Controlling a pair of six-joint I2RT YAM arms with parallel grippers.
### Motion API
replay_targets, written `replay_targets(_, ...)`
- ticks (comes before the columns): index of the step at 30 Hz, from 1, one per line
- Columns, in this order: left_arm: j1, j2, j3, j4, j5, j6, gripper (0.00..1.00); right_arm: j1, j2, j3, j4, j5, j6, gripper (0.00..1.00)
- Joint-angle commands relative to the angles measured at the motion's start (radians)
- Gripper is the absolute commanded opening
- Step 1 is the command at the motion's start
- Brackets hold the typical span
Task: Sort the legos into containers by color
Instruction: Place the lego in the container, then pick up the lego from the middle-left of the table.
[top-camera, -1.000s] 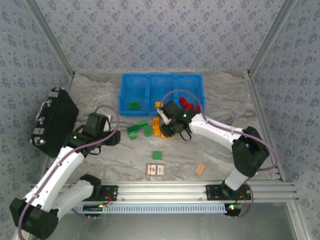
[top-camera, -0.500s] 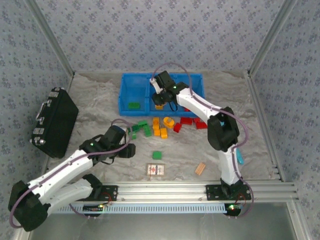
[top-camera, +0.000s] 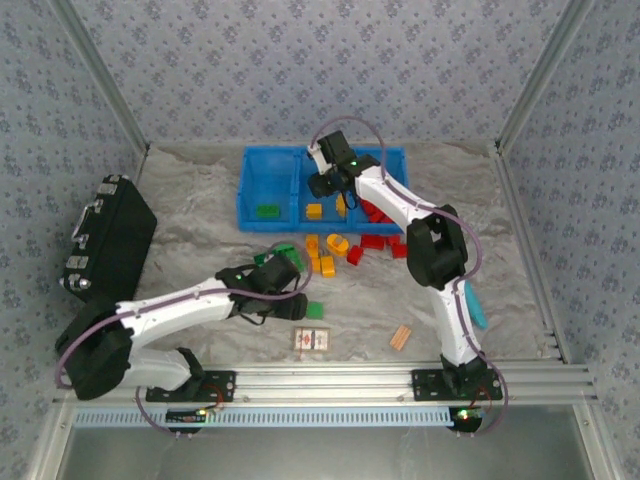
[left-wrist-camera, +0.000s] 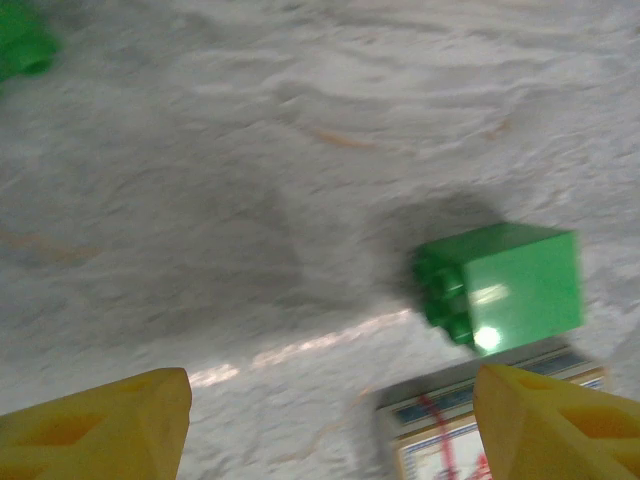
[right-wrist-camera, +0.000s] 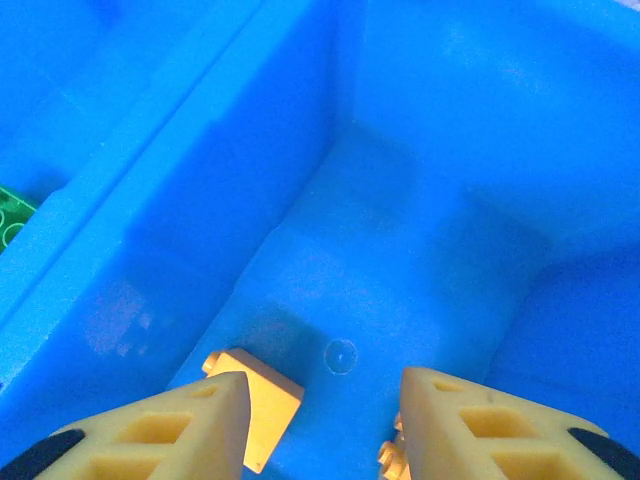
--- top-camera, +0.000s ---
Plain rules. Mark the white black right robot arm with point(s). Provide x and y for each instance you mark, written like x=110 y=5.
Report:
x=395 y=200

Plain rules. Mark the square green lego brick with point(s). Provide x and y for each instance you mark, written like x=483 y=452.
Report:
x=315 y=310

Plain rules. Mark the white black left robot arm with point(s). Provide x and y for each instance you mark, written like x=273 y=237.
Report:
x=175 y=305

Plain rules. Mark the black case with silver latches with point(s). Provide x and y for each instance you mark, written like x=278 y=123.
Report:
x=120 y=225

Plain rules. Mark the teal plastic tool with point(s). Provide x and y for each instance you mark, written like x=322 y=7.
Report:
x=476 y=310

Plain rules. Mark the aluminium upright post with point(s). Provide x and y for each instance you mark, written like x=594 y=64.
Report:
x=541 y=75
x=105 y=75

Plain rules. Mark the orange lego with grey insert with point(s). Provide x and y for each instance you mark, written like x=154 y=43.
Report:
x=338 y=245

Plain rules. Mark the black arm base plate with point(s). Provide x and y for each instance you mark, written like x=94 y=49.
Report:
x=225 y=385
x=425 y=385

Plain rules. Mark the small circuit board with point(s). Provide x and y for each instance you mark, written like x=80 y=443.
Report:
x=465 y=417
x=187 y=416

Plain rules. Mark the grey metal panel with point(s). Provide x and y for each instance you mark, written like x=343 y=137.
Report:
x=325 y=455

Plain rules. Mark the aluminium frame rail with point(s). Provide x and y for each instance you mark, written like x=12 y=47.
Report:
x=325 y=382

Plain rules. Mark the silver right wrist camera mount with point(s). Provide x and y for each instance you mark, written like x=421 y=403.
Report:
x=316 y=156

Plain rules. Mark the small ridged wooden block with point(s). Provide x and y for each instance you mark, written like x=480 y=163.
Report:
x=401 y=337

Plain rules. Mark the orange lego brick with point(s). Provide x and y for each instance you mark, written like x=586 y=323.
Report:
x=327 y=267
x=315 y=264
x=312 y=245
x=314 y=211
x=341 y=205

